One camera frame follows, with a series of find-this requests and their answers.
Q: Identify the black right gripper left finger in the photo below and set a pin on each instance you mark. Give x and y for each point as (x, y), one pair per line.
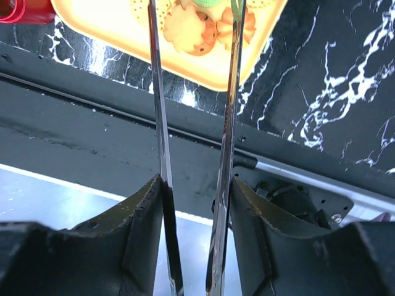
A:
(113, 253)

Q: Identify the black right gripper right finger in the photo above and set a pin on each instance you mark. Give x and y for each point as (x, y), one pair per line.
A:
(281, 254)

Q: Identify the orange flower cookie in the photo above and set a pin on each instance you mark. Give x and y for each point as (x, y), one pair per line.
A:
(225, 28)

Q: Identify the red cookie box with tray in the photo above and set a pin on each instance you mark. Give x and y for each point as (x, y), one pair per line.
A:
(37, 12)

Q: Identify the yellow plastic tray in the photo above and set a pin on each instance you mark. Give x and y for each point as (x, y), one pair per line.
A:
(124, 26)

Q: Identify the chocolate chip cookie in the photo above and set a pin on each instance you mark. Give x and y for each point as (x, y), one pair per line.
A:
(209, 36)

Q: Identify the green macaron cookie right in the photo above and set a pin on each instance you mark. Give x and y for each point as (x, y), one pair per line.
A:
(209, 3)

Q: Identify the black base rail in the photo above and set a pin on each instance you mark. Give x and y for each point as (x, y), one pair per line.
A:
(64, 123)

